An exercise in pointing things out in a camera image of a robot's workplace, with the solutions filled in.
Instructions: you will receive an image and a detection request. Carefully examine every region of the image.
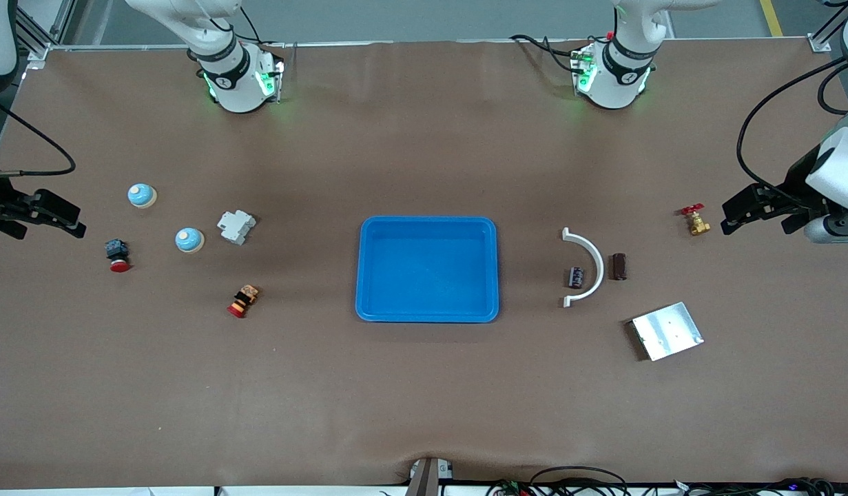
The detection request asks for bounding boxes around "red mushroom button blue base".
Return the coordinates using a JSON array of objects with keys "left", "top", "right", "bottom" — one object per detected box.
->
[{"left": 105, "top": 238, "right": 132, "bottom": 274}]

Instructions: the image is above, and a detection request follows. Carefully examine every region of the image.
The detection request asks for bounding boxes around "silver metal plate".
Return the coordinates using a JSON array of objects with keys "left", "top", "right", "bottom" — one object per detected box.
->
[{"left": 630, "top": 302, "right": 705, "bottom": 362}]

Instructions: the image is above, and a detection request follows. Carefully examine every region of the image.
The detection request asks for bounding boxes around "white circuit breaker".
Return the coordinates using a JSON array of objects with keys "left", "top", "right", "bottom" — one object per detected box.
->
[{"left": 217, "top": 209, "right": 258, "bottom": 246}]

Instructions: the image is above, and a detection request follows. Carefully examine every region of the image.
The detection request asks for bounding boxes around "red yellow emergency stop button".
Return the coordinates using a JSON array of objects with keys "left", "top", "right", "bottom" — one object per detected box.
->
[{"left": 227, "top": 284, "right": 260, "bottom": 319}]

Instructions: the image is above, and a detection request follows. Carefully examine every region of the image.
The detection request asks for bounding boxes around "blue plastic tray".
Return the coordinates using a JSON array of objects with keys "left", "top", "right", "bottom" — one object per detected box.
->
[{"left": 355, "top": 216, "right": 500, "bottom": 324}]

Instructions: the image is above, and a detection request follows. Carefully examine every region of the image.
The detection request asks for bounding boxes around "brown table cover sheet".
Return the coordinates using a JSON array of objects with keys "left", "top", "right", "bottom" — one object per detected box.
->
[{"left": 0, "top": 38, "right": 848, "bottom": 491}]

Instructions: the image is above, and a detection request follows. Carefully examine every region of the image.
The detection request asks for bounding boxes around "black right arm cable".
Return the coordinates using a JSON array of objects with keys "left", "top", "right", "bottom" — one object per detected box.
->
[{"left": 0, "top": 95, "right": 77, "bottom": 177}]

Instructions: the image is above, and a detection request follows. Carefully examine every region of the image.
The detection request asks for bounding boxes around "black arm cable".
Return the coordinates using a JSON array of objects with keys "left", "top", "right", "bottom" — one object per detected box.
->
[
  {"left": 736, "top": 59, "right": 848, "bottom": 194},
  {"left": 0, "top": 95, "right": 77, "bottom": 177}
]

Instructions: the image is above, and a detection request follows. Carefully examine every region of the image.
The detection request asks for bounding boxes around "brass valve with red handle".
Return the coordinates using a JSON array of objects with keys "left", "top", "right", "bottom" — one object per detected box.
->
[{"left": 679, "top": 204, "right": 712, "bottom": 237}]

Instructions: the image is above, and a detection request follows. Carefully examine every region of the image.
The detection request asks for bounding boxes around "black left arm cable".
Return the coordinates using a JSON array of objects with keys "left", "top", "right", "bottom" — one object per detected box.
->
[{"left": 736, "top": 59, "right": 848, "bottom": 194}]

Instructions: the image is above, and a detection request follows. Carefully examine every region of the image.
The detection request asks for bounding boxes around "aluminium frame strut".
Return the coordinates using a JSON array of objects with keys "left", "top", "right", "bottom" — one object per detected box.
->
[
  {"left": 808, "top": 0, "right": 848, "bottom": 53},
  {"left": 16, "top": 0, "right": 80, "bottom": 63}
]

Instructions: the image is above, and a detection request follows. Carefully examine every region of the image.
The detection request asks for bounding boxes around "white curved pipe bracket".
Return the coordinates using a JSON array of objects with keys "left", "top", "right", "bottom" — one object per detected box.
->
[{"left": 560, "top": 227, "right": 606, "bottom": 309}]

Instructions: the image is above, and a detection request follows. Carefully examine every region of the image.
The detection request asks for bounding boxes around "black cable bundle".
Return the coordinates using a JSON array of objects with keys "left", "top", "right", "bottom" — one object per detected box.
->
[{"left": 486, "top": 466, "right": 848, "bottom": 496}]

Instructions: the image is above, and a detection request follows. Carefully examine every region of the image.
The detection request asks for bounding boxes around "black base cable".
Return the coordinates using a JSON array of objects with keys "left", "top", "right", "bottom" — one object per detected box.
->
[
  {"left": 238, "top": 3, "right": 287, "bottom": 49},
  {"left": 509, "top": 32, "right": 607, "bottom": 74}
]

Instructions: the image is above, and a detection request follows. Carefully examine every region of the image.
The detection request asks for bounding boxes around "grey metal edge bracket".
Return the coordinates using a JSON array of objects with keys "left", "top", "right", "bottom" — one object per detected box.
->
[{"left": 406, "top": 457, "right": 455, "bottom": 496}]

